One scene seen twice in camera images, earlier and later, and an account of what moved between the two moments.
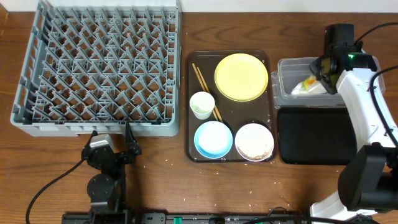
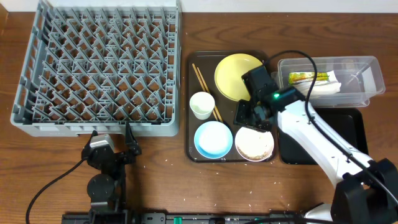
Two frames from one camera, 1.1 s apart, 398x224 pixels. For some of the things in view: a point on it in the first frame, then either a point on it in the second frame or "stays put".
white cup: [202, 104] stays put
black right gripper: [315, 67] to [240, 117]
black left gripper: [115, 155] stays put
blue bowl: [213, 139] stays put
